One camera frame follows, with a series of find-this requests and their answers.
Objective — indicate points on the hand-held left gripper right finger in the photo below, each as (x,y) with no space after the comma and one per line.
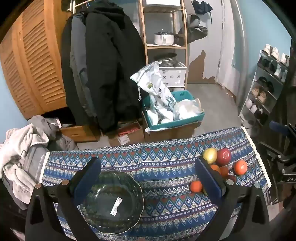
(209,178)

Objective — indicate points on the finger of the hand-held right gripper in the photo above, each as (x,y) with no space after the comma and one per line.
(275,154)
(278,128)

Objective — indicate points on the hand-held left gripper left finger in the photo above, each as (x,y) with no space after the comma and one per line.
(89,176)

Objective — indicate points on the small orange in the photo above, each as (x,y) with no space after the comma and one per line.
(215,168)
(224,172)

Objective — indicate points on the small yellow apple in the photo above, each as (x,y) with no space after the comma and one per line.
(204,192)

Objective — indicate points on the medium orange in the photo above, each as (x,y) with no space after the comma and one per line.
(196,186)

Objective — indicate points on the large yellow apple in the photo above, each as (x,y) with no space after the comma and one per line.
(210,154)

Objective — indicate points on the large red apple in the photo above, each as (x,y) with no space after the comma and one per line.
(223,156)

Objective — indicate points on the green glass bowl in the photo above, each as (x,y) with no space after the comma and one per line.
(115,185)

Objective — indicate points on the large orange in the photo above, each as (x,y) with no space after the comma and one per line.
(240,167)

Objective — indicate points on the wooden drawer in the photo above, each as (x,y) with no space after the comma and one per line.
(78,133)

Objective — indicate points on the blue patterned tablecloth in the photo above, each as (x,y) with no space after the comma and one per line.
(161,162)

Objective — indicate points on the grey printed garment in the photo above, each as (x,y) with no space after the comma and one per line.
(34,162)

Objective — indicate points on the small cardboard box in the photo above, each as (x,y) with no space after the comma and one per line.
(129,136)

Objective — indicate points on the large cardboard box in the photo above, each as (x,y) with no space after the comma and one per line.
(171,134)

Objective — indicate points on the grey shoe rack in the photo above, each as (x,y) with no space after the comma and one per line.
(255,74)

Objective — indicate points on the teal box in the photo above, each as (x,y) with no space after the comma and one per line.
(175,122)

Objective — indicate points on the grey crumpled clothes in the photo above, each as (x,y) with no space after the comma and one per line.
(46,125)

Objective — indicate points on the clear plastic bag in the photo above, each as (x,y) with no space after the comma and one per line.
(187,109)

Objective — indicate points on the group of shoes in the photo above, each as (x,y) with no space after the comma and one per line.
(274,52)

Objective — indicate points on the pile of clothes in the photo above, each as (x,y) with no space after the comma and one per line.
(16,150)

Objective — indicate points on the white door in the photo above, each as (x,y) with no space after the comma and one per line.
(231,46)

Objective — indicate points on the white plastic basket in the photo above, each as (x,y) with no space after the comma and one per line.
(173,76)

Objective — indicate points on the black coat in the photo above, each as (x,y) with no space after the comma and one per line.
(111,69)

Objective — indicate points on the white printed bag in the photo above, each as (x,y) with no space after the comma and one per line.
(152,81)

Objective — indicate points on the grey jacket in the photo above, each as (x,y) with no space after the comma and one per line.
(77,58)

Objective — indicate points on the metal pot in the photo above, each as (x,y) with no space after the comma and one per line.
(168,60)

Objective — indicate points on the dark cap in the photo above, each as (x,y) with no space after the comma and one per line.
(196,33)

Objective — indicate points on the wooden louvered wardrobe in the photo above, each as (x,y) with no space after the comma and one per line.
(34,58)

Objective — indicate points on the grey cap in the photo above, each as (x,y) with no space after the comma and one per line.
(194,20)

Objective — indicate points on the dark hanging cloth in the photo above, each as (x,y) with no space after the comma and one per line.
(202,5)

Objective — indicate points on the white cooking pot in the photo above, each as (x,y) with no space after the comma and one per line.
(163,39)

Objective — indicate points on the wooden shelf rack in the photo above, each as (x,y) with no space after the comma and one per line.
(143,27)

